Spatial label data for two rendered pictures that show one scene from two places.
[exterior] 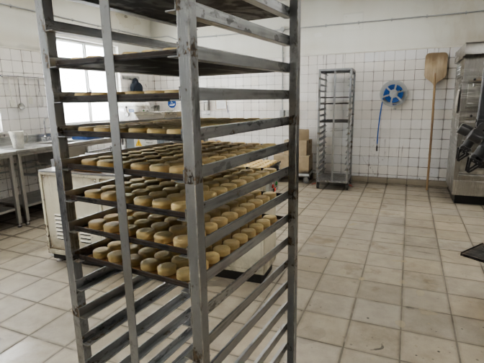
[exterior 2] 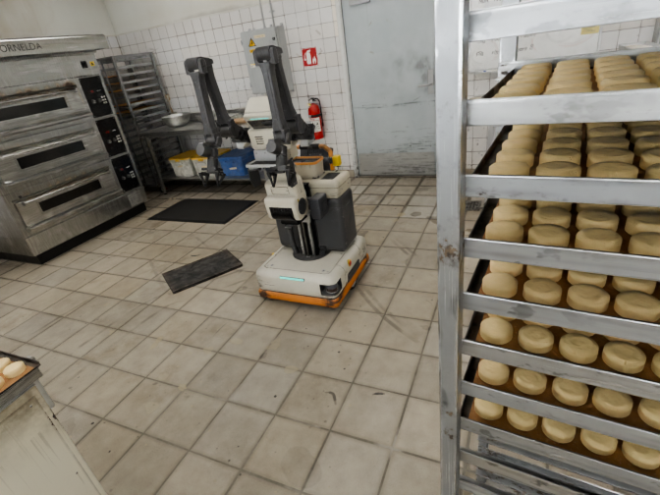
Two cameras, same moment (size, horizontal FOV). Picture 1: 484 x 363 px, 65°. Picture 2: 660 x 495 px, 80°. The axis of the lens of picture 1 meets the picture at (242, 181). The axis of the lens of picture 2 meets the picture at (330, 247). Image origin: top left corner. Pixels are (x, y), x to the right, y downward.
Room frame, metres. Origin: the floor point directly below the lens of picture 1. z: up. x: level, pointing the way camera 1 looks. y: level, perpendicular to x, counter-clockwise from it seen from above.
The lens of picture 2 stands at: (1.72, 0.69, 1.60)
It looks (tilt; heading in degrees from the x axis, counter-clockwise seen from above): 27 degrees down; 274
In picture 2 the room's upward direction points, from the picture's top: 9 degrees counter-clockwise
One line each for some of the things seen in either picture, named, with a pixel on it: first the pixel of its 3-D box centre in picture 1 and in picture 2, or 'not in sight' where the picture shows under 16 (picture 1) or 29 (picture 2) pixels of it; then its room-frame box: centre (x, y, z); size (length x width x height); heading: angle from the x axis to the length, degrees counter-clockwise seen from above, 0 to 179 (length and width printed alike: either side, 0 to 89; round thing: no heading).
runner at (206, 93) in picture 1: (245, 94); not in sight; (1.12, -0.02, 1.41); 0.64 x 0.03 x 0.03; 151
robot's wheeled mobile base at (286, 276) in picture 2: not in sight; (314, 265); (2.03, -1.86, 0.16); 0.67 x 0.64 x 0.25; 67
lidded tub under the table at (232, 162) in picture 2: not in sight; (240, 161); (3.10, -4.53, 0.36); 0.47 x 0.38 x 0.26; 68
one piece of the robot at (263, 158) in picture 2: not in sight; (271, 168); (2.14, -1.59, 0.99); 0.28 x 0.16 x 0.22; 157
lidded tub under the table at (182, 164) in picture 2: not in sight; (191, 162); (3.88, -4.87, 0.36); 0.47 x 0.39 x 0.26; 65
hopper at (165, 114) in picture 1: (169, 119); not in sight; (3.15, 0.58, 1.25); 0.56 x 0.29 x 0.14; 159
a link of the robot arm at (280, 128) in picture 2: not in sight; (273, 97); (2.02, -1.34, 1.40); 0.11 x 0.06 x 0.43; 157
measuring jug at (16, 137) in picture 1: (19, 139); not in sight; (4.56, 2.65, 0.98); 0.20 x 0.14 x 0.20; 107
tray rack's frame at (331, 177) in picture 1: (335, 128); not in sight; (6.06, -1.50, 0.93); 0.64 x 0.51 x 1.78; 159
